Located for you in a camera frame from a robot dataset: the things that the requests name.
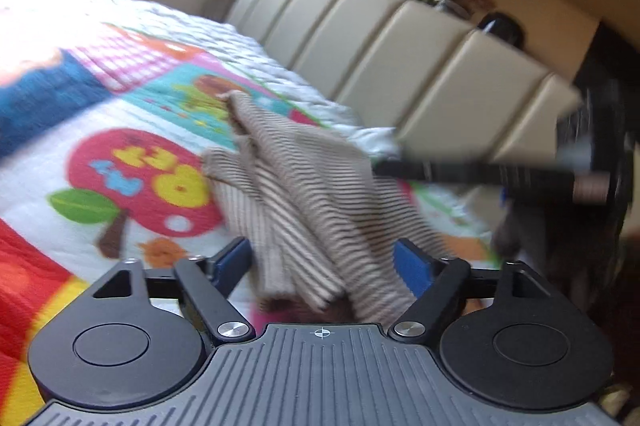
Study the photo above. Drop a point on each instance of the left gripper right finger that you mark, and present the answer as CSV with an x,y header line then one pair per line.
x,y
437,285

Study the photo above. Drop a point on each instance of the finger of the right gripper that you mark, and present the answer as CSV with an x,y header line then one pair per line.
x,y
516,179

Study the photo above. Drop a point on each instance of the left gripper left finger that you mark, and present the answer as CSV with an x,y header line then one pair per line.
x,y
205,283

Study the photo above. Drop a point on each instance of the brown striped knit garment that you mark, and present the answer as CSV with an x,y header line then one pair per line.
x,y
322,227

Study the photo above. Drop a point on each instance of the beige padded headboard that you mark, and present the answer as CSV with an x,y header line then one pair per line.
x,y
445,87

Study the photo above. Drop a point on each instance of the black round speaker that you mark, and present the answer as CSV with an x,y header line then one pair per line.
x,y
504,27

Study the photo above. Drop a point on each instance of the colourful cartoon play mat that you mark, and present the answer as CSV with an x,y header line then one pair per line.
x,y
70,208

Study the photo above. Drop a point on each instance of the white quilted mattress pad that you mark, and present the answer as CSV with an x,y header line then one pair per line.
x,y
102,64

